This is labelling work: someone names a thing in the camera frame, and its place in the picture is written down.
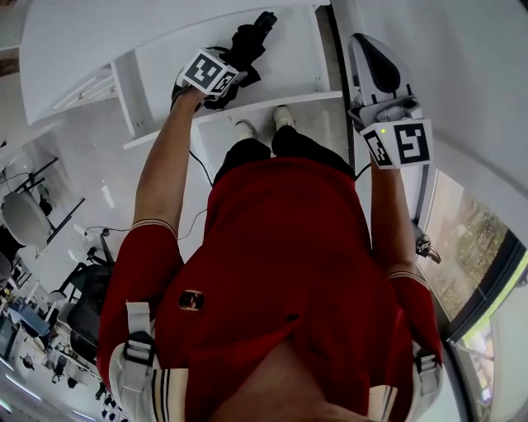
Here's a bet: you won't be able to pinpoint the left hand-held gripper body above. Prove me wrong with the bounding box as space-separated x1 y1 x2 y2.
176 48 249 102

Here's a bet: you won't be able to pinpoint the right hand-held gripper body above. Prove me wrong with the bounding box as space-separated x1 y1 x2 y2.
348 96 433 170

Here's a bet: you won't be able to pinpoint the person's left forearm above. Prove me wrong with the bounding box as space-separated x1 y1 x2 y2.
131 87 208 241

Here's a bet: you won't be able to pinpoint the person's right forearm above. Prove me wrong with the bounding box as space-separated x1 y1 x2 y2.
365 162 418 276

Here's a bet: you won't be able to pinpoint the person's left white shoe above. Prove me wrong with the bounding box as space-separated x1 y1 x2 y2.
233 119 259 142

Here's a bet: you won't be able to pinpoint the person's white shoe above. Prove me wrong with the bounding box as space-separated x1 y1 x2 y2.
272 105 298 134
233 119 259 142

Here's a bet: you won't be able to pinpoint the person's right white shoe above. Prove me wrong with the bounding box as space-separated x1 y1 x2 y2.
272 105 298 134

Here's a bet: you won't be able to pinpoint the person's black trousers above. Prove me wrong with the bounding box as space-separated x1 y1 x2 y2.
212 124 356 187

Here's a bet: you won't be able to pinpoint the black device with brown tip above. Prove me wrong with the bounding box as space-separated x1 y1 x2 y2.
413 229 443 265

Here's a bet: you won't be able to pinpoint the large window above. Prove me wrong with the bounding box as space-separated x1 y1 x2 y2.
415 167 528 422

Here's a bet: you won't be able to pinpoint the person's red shirt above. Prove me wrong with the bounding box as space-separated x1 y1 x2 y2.
96 156 446 422

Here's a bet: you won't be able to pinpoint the white shell chair black legs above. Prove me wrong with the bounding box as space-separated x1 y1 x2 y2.
1 156 87 253

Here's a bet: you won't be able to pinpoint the black office chair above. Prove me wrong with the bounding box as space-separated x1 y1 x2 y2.
49 234 121 364

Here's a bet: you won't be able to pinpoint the person's bare chest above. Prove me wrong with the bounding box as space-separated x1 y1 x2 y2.
208 340 372 422

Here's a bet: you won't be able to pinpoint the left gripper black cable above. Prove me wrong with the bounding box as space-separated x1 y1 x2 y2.
176 148 216 241

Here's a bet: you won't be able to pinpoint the black cable on floor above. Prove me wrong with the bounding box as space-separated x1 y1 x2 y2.
83 224 131 238

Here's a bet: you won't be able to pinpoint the person's right grey shoulder strap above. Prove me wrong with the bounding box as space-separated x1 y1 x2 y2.
412 340 446 422

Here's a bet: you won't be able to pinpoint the person's grey shoulder strap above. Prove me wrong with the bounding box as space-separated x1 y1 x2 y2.
109 300 161 422
412 340 446 422

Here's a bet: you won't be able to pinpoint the person's left grey shoulder strap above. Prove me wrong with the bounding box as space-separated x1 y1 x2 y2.
109 300 161 422

